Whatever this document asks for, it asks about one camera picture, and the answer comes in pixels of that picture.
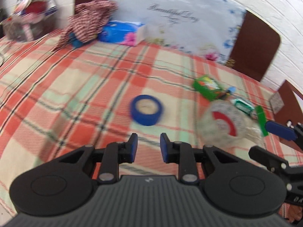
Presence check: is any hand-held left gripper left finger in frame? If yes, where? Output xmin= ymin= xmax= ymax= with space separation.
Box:
xmin=59 ymin=133 xmax=138 ymax=184

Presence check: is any black marker with blue cap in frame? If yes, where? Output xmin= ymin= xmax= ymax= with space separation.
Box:
xmin=221 ymin=86 xmax=237 ymax=100

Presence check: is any blue tissue box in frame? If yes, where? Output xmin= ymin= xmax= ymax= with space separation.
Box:
xmin=98 ymin=20 xmax=148 ymax=46

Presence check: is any clear tape roll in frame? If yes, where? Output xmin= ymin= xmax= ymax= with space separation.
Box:
xmin=197 ymin=100 xmax=248 ymax=145

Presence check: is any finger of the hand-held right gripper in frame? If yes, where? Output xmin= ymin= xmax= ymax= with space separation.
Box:
xmin=265 ymin=120 xmax=303 ymax=151
xmin=248 ymin=146 xmax=291 ymax=174

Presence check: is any green cardboard box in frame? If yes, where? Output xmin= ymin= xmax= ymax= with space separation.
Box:
xmin=193 ymin=75 xmax=226 ymax=101

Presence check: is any blue tape roll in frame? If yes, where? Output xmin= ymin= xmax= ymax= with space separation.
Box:
xmin=129 ymin=95 xmax=164 ymax=126

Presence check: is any plaid tablecloth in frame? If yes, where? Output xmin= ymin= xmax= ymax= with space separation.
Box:
xmin=0 ymin=28 xmax=303 ymax=221

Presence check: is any blue plush toy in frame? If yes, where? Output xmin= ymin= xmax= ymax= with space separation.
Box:
xmin=68 ymin=32 xmax=86 ymax=48

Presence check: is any clear jar with decorations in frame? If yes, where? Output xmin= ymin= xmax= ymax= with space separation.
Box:
xmin=0 ymin=0 xmax=59 ymax=42

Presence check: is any floral plastic bag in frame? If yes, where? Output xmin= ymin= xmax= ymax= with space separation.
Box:
xmin=106 ymin=0 xmax=247 ymax=63

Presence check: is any brown cardboard box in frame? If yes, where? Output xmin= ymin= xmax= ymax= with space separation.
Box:
xmin=270 ymin=80 xmax=303 ymax=126

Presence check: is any red checked cloth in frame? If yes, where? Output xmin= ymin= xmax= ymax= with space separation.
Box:
xmin=53 ymin=0 xmax=118 ymax=52

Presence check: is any green foil packet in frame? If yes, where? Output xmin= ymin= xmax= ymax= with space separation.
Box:
xmin=230 ymin=97 xmax=255 ymax=117

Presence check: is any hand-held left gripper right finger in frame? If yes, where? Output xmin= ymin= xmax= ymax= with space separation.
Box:
xmin=160 ymin=133 xmax=239 ymax=185

